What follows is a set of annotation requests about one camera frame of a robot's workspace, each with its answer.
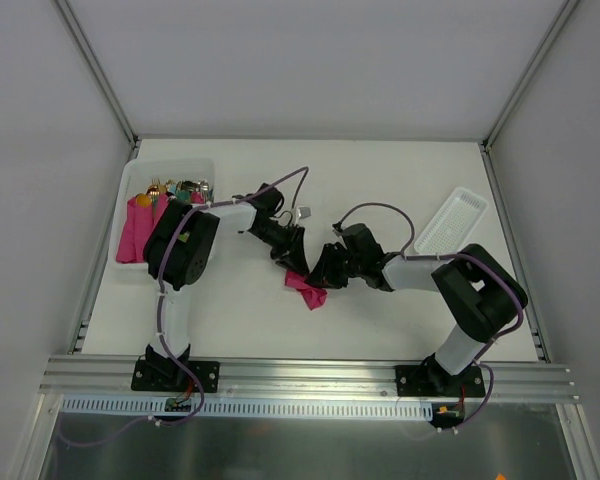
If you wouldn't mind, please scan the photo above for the large white plastic basket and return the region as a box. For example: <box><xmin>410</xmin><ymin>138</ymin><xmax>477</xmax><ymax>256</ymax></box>
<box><xmin>107</xmin><ymin>157</ymin><xmax>216</xmax><ymax>271</ymax></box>

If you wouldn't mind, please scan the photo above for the pink rolled napkin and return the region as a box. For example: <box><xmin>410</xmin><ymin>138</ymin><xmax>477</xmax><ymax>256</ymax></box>
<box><xmin>191</xmin><ymin>192</ymin><xmax>205</xmax><ymax>204</ymax></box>
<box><xmin>115</xmin><ymin>195</ymin><xmax>153</xmax><ymax>264</ymax></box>
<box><xmin>153</xmin><ymin>195</ymin><xmax>169</xmax><ymax>226</ymax></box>

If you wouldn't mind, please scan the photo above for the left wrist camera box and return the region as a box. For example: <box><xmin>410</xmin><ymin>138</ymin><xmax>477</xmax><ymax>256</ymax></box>
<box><xmin>295</xmin><ymin>206</ymin><xmax>312</xmax><ymax>221</ymax></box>

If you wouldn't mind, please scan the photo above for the white slotted cable duct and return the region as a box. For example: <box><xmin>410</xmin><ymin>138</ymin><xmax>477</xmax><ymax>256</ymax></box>
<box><xmin>61</xmin><ymin>395</ymin><xmax>433</xmax><ymax>422</ymax></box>

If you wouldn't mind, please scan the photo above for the small white perforated tray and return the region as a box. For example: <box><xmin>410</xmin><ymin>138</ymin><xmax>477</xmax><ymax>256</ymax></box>
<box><xmin>414</xmin><ymin>187</ymin><xmax>489</xmax><ymax>255</ymax></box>

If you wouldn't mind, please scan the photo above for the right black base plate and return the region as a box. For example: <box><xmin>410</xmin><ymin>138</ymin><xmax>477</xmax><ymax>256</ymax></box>
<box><xmin>394</xmin><ymin>365</ymin><xmax>486</xmax><ymax>398</ymax></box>

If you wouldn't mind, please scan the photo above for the pink rolled napkin far left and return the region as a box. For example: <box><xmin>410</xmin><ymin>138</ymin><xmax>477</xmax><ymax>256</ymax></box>
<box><xmin>115</xmin><ymin>195</ymin><xmax>153</xmax><ymax>264</ymax></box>

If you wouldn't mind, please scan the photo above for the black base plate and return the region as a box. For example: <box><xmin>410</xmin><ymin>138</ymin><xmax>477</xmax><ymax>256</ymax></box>
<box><xmin>130</xmin><ymin>359</ymin><xmax>221</xmax><ymax>393</ymax></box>
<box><xmin>394</xmin><ymin>365</ymin><xmax>486</xmax><ymax>398</ymax></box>

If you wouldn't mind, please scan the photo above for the pink paper napkin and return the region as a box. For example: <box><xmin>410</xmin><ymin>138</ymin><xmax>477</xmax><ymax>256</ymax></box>
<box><xmin>284</xmin><ymin>271</ymin><xmax>328</xmax><ymax>311</ymax></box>

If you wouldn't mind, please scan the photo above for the pink rolled napkin right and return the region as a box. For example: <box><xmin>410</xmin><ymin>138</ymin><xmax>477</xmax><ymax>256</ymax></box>
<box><xmin>191</xmin><ymin>192</ymin><xmax>205</xmax><ymax>204</ymax></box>

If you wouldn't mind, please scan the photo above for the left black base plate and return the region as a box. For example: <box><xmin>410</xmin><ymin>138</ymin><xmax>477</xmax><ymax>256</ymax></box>
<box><xmin>130</xmin><ymin>359</ymin><xmax>221</xmax><ymax>393</ymax></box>

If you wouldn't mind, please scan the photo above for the orange round spoon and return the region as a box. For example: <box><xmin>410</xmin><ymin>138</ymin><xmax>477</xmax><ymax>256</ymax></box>
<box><xmin>135</xmin><ymin>194</ymin><xmax>152</xmax><ymax>208</ymax></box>

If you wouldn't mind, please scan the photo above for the aluminium mounting rail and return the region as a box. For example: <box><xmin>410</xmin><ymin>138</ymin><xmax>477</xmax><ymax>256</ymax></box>
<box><xmin>39</xmin><ymin>354</ymin><xmax>581</xmax><ymax>404</ymax></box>

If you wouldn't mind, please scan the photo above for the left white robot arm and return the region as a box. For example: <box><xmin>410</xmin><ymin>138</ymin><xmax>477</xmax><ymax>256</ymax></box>
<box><xmin>131</xmin><ymin>183</ymin><xmax>309</xmax><ymax>392</ymax></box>

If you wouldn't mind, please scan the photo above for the aluminium frame post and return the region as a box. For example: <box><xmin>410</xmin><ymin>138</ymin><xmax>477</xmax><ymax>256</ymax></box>
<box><xmin>52</xmin><ymin>0</ymin><xmax>138</xmax><ymax>146</ymax></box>
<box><xmin>482</xmin><ymin>0</ymin><xmax>581</xmax><ymax>152</ymax></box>

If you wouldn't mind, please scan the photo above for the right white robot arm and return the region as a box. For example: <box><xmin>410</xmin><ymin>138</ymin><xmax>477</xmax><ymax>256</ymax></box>
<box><xmin>307</xmin><ymin>224</ymin><xmax>528</xmax><ymax>397</ymax></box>

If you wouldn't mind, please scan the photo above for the left aluminium frame post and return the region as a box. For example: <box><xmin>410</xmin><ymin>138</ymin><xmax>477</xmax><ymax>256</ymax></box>
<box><xmin>52</xmin><ymin>0</ymin><xmax>138</xmax><ymax>146</ymax></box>

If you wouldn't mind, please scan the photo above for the right aluminium frame post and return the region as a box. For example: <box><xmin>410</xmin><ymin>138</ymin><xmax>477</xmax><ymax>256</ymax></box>
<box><xmin>482</xmin><ymin>0</ymin><xmax>581</xmax><ymax>152</ymax></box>

